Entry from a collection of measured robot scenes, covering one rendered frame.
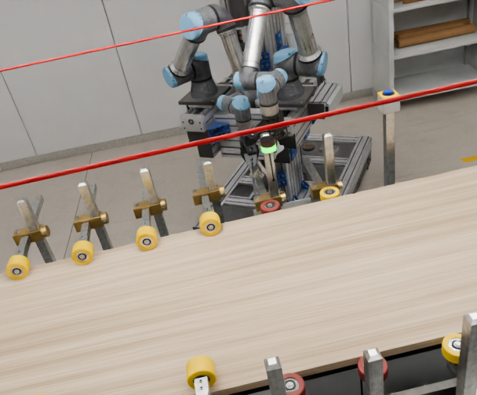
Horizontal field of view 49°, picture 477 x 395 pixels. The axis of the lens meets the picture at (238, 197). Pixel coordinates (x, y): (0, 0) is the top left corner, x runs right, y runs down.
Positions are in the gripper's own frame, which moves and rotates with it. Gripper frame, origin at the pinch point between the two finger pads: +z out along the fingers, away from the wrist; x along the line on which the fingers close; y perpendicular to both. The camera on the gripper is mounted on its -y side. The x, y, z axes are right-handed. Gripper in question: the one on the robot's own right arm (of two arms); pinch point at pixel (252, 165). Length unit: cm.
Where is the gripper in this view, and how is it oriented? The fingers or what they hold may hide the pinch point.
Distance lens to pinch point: 256.6
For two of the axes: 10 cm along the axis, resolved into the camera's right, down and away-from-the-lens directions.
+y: -1.5, -5.3, 8.4
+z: 1.7, 8.2, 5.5
